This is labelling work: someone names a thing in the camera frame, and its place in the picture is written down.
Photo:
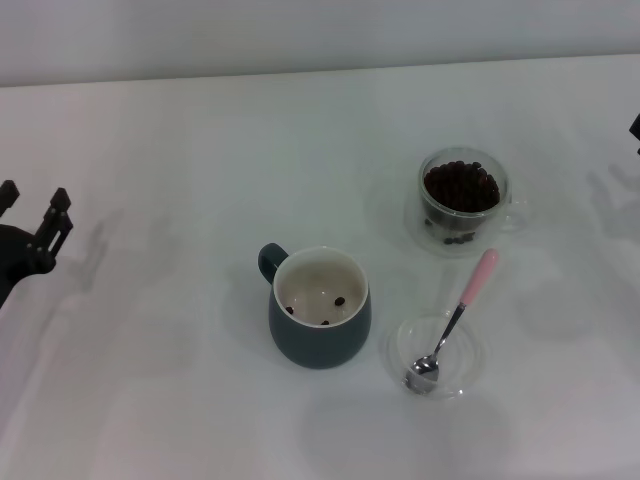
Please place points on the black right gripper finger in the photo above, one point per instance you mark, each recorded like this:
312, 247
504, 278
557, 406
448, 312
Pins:
636, 132

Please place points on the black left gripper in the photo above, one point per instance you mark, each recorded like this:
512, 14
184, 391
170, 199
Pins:
15, 255

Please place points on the dark green ceramic mug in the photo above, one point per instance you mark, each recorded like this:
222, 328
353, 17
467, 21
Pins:
320, 345

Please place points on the brown coffee bean pile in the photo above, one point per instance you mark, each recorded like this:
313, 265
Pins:
462, 187

